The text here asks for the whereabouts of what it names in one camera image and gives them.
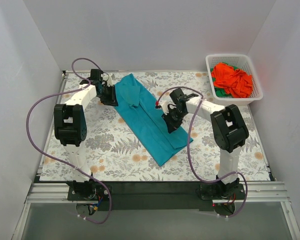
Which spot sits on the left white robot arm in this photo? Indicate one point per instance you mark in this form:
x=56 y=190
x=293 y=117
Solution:
x=70 y=128

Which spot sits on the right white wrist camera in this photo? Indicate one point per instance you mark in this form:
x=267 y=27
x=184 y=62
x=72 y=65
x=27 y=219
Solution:
x=163 y=105

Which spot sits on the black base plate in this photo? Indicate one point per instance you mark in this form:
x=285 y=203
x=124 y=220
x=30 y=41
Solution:
x=153 y=195

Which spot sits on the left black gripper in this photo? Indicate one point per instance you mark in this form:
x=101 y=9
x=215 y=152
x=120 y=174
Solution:
x=108 y=95

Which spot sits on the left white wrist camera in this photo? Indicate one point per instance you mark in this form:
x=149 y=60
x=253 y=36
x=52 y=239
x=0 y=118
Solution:
x=107 y=79

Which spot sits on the orange t shirt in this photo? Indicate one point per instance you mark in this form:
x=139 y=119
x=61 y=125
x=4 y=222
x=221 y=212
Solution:
x=247 y=84

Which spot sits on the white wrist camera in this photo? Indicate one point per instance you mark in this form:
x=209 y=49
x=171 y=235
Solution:
x=163 y=105
x=107 y=79

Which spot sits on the teal t shirt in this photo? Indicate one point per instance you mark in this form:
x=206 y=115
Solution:
x=136 y=105

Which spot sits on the aluminium frame rail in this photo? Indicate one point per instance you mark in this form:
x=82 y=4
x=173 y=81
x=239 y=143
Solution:
x=265 y=213

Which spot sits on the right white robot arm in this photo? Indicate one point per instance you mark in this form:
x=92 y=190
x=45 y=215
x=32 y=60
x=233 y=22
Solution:
x=229 y=131

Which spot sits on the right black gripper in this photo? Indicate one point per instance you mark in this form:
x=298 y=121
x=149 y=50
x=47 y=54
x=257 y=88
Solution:
x=174 y=117

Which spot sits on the white plastic basket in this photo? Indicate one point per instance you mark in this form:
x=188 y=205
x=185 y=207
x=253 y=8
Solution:
x=243 y=62

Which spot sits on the floral table mat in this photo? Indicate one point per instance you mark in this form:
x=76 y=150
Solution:
x=114 y=153

